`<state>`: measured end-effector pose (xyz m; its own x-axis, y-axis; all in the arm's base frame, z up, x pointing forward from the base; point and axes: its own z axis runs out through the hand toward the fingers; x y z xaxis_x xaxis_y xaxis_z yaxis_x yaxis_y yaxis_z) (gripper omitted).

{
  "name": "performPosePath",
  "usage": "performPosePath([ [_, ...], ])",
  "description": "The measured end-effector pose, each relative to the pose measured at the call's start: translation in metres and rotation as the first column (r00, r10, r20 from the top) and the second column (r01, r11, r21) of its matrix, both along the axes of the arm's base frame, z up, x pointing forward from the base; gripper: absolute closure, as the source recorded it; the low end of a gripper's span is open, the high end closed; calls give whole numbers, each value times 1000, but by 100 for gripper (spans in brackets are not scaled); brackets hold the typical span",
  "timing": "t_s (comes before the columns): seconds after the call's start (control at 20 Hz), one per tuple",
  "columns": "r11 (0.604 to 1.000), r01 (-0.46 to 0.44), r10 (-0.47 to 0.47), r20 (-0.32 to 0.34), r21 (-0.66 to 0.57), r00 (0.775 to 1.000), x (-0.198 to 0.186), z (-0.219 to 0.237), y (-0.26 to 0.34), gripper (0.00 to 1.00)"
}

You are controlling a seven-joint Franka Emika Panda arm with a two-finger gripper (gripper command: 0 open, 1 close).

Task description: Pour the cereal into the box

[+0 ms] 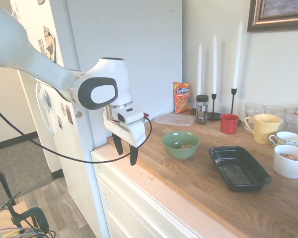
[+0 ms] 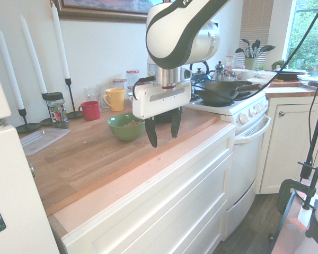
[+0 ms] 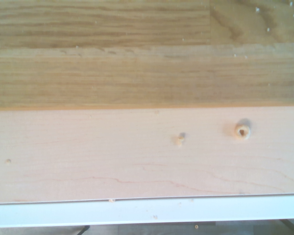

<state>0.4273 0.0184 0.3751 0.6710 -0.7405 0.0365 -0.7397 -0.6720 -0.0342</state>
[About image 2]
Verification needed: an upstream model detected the black stand pole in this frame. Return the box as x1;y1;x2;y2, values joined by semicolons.
298;88;318;186

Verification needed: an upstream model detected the green ceramic bowl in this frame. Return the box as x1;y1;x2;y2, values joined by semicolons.
107;113;146;142

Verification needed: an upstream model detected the white stove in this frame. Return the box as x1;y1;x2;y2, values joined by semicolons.
184;86;272;242

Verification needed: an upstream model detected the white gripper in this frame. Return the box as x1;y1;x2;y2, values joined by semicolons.
132;79;193;148

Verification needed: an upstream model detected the clear drinking glasses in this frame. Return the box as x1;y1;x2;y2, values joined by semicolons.
112;78;128;90

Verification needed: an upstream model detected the long black cable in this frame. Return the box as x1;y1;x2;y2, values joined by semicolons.
193;0;318;94

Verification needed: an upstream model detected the white drawer cabinet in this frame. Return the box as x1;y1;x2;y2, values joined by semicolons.
49;122;237;254

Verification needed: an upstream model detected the white door cabinet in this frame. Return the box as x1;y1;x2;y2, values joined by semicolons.
259;94;318;195

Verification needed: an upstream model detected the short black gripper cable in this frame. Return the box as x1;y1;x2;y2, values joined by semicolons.
132;76;156;102

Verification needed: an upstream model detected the spice jar with black lid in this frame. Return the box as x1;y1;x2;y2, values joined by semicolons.
43;92;70;129

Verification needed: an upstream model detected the black wok wooden handle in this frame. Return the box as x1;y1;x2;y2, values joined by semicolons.
192;80;263;107

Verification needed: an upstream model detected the yellow mug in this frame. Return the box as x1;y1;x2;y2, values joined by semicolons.
102;87;126;112

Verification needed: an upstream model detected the short white taper candle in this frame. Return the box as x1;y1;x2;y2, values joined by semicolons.
0;25;25;110

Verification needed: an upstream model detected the green utensil crock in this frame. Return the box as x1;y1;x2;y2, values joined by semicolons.
244;57;258;71

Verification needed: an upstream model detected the green screw clamp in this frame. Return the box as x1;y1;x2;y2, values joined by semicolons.
276;160;318;215

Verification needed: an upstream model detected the blue kettle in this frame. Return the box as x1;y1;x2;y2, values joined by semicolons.
189;60;214;83

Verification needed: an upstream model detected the black frying pan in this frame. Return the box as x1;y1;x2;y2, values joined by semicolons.
273;68;308;81

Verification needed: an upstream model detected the small green plant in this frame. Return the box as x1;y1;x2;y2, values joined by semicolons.
270;59;286;71

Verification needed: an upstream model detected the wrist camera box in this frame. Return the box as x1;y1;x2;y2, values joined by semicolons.
180;66;194;80

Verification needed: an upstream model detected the tall white taper candle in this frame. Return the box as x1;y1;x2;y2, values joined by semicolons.
50;2;70;79

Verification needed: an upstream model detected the medium white taper candle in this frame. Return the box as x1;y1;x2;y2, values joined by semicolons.
19;14;48;94

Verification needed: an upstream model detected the clear plastic container lid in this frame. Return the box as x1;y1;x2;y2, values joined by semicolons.
19;127;71;157

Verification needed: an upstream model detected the framed picture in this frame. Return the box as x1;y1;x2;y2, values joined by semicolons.
50;0;173;23

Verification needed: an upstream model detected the tall jar red checkered lid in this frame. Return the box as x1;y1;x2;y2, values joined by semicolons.
126;69;140;100

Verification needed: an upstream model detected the red mug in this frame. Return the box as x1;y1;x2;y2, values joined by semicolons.
78;101;101;122

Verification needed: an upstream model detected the glass french press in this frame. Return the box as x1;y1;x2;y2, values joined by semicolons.
214;60;226;83

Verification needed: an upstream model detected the robot mounting table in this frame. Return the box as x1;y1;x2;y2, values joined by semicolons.
268;182;318;254

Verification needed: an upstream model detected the black candle holder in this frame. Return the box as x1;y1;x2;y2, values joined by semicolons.
64;77;84;120
15;107;41;134
39;92;55;126

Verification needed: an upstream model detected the clear drinking glass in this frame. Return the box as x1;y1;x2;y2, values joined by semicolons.
83;86;100;106
96;83;112;111

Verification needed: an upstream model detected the cereal rings heap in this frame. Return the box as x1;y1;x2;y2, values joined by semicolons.
122;120;143;128

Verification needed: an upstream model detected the window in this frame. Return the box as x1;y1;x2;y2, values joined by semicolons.
282;0;318;74

